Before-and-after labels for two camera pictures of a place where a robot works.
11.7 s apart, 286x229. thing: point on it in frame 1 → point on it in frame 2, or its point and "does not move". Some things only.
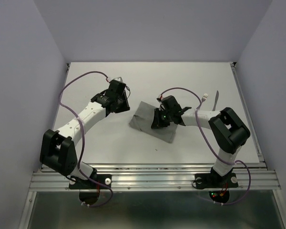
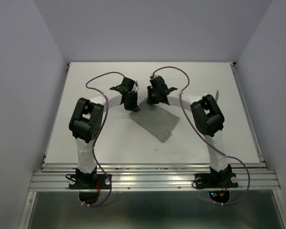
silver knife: x=217 y=95 does not move
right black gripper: x=157 y=122 → x=149 y=100
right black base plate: x=209 y=181 does not move
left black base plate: x=96 y=182 does not move
